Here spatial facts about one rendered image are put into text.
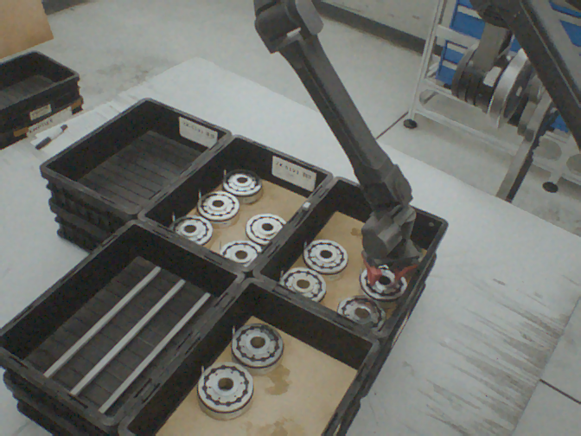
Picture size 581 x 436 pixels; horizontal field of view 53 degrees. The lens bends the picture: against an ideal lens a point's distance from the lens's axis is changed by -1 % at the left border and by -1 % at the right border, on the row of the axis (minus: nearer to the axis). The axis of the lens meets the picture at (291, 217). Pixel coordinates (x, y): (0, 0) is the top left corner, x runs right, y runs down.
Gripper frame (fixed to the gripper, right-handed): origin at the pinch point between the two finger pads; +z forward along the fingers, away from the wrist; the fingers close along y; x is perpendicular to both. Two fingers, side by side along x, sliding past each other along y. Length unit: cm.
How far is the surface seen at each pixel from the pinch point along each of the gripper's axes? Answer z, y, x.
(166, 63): 83, -2, 264
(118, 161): 3, -49, 61
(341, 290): 4.0, -8.5, 2.6
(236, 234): 3.5, -26.2, 25.9
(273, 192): 3.3, -12.6, 38.3
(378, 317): 1.0, -5.5, -8.6
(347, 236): 3.8, -0.2, 18.0
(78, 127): 15, -58, 99
